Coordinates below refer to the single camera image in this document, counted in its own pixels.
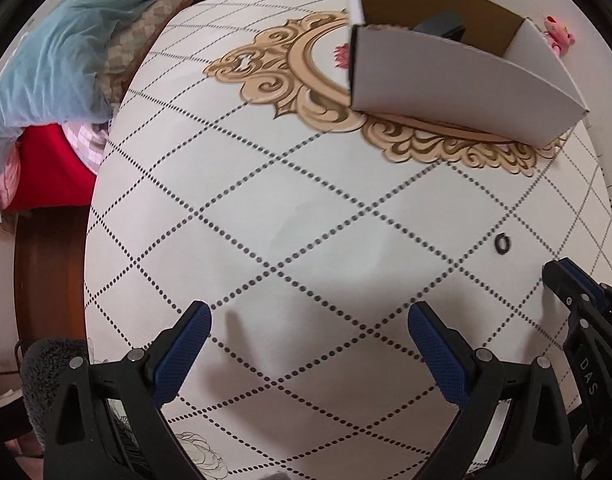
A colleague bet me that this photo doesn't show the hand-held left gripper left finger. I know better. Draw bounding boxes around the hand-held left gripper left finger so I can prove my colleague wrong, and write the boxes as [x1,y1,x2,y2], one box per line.
[43,300,213,480]

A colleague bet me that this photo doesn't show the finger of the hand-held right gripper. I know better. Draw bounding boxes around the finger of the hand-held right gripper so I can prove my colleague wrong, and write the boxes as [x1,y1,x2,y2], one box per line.
[542,259,581,311]
[560,257,612,311]

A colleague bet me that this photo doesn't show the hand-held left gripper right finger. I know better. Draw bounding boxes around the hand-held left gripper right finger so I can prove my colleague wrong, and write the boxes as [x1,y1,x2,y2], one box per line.
[407,301,574,480]

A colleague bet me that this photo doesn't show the white cardboard box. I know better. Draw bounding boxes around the white cardboard box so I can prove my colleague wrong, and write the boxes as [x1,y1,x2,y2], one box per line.
[345,0,590,150]

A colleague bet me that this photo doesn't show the black smart band watch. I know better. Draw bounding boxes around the black smart band watch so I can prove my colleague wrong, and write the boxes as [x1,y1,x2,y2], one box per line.
[413,11,466,41]

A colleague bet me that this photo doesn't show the white diamond pattern tablecloth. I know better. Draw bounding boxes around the white diamond pattern tablecloth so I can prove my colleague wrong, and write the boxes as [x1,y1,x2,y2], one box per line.
[83,0,612,480]

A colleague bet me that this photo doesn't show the pink checked cloth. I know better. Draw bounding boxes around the pink checked cloth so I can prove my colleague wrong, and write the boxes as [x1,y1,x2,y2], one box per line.
[61,119,112,177]

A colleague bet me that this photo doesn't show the red blanket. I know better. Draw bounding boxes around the red blanket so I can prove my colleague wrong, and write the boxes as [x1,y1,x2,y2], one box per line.
[6,122,99,211]

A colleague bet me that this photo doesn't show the pink plush toy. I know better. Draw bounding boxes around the pink plush toy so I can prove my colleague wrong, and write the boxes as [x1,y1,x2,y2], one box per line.
[544,15,576,56]

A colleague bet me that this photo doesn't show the beige checkered mattress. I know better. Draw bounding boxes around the beige checkered mattress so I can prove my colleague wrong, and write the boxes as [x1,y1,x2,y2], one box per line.
[98,0,237,106]

